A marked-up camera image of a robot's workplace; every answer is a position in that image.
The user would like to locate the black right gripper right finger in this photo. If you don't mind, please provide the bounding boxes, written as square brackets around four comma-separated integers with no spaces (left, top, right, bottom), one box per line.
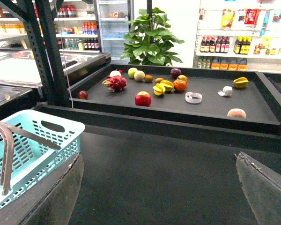
[236,152,281,225]

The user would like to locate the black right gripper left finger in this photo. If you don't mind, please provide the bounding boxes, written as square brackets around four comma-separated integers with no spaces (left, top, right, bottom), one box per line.
[22,153,84,225]

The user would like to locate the light blue plastic basket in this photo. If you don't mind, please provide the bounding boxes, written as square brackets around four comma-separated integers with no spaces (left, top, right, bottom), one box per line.
[0,110,85,210]

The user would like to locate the brown basket handle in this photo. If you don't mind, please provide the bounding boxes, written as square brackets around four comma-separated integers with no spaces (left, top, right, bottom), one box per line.
[0,121,61,195]

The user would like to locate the red green mango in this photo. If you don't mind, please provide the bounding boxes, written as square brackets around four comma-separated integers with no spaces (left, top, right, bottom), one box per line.
[177,75,188,83]

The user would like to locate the pink peach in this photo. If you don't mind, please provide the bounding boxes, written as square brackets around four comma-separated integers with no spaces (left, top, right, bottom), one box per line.
[227,108,246,118]

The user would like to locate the black fruit display tray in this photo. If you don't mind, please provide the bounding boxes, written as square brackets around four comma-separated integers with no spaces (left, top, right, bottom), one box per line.
[73,64,281,135]

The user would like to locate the yellow starfruit far right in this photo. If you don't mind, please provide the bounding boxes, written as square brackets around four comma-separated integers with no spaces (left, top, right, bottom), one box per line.
[233,77,249,89]

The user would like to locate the yellow starfruit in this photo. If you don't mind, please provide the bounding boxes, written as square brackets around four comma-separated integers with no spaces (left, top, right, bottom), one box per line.
[153,83,166,96]
[233,77,249,89]
[160,80,174,92]

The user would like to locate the glass freezer chest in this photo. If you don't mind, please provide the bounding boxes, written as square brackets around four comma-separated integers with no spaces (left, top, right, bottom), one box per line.
[0,49,111,107]

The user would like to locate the pink dragon fruit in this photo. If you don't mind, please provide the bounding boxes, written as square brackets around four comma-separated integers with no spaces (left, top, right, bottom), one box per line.
[102,75,126,92]

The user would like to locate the red apple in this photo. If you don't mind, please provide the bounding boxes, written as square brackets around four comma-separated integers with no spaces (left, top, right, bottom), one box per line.
[134,91,152,107]

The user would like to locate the orange persimmon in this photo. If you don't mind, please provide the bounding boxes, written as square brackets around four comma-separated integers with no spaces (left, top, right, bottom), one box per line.
[173,79,187,91]

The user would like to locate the white onion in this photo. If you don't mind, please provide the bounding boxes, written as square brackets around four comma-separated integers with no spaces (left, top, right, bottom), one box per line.
[109,70,122,77]

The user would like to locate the yellow starfruit back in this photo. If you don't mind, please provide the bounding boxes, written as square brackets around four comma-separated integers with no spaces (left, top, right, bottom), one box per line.
[160,80,174,92]

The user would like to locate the yellow starfruit front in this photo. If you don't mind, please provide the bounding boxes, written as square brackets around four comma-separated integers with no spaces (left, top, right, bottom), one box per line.
[153,83,166,96]

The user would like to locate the purple passion fruit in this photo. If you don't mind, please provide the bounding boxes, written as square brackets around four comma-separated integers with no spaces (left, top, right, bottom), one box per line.
[170,68,182,79]

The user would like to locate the green apple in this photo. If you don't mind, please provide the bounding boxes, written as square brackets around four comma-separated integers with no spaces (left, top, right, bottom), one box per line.
[128,67,138,79]

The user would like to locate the pale round melon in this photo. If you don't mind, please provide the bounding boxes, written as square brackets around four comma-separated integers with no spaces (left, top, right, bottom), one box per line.
[134,70,145,82]

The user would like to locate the brown kiwi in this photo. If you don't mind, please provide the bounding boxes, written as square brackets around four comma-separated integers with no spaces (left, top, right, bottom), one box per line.
[155,77,164,84]
[144,75,153,83]

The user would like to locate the store shelf with bottles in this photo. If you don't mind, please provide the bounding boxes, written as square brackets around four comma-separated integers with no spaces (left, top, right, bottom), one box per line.
[193,0,281,73]

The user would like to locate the left store shelf drinks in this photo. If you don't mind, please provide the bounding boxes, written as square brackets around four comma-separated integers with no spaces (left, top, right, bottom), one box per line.
[0,0,100,53]

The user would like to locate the green potted plant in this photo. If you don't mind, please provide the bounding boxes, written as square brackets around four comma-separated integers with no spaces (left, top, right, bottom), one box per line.
[120,7,185,66]

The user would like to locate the white tape ring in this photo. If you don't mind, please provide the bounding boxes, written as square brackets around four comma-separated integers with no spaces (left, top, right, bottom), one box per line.
[185,91,203,104]

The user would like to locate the white hanging cable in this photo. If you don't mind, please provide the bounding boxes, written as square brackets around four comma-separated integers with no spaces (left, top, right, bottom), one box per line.
[55,0,74,109]

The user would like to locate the black metal frame post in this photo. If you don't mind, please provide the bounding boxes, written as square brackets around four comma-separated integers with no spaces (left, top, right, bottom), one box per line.
[0,0,70,107]

